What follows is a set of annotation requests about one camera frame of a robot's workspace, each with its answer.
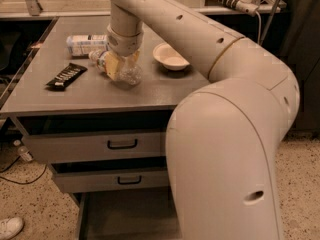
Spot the clear plastic water bottle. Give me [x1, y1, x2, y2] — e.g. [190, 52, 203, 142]
[89, 50, 142, 86]

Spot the bottom grey drawer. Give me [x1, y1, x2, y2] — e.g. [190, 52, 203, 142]
[74, 187, 182, 240]

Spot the grey drawer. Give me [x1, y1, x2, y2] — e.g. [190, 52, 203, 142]
[74, 187, 182, 240]
[19, 110, 172, 163]
[52, 157, 169, 193]

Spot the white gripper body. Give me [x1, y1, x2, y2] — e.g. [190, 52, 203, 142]
[107, 25, 144, 57]

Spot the white cable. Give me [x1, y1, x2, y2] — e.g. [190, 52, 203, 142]
[255, 10, 263, 45]

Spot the middle grey drawer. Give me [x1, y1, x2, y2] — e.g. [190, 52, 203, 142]
[52, 157, 169, 193]

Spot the white handheld device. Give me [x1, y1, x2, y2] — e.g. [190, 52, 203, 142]
[213, 0, 258, 17]

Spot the black snack bar wrapper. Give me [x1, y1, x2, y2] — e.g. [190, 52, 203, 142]
[46, 63, 87, 91]

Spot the white sneaker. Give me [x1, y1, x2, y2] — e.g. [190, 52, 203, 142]
[0, 217, 24, 240]

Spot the top grey drawer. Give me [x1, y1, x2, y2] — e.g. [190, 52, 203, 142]
[19, 110, 172, 163]

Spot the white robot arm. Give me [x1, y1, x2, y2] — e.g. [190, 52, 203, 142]
[108, 0, 300, 240]

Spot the dark cabinet at right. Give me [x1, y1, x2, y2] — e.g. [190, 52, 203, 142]
[281, 0, 320, 132]

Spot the grey workbench shelf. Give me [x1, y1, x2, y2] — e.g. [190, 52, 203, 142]
[0, 0, 288, 20]

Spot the white labelled bottle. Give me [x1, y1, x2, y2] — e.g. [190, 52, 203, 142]
[66, 34, 107, 57]

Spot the grey drawer cabinet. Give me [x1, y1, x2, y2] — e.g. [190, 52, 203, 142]
[0, 13, 214, 240]

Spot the black floor cable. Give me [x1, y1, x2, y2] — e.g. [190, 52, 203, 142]
[0, 155, 48, 186]

